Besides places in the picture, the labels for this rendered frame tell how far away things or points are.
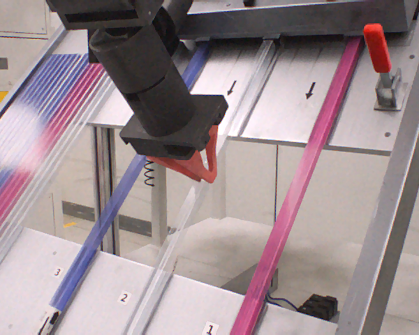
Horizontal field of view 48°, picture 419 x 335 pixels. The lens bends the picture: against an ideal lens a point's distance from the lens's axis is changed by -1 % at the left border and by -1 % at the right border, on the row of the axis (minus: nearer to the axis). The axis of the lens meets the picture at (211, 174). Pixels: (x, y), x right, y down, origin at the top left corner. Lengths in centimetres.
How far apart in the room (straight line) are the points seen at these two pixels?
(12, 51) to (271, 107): 137
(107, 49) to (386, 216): 28
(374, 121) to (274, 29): 20
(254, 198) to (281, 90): 201
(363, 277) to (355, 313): 3
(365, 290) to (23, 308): 39
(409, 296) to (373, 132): 58
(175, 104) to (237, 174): 218
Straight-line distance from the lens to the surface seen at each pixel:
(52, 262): 62
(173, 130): 46
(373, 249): 43
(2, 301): 64
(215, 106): 46
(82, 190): 351
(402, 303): 102
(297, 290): 101
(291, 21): 63
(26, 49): 188
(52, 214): 199
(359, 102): 55
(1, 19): 184
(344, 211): 239
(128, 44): 41
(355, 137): 52
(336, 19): 61
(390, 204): 45
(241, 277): 95
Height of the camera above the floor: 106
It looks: 13 degrees down
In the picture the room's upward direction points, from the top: straight up
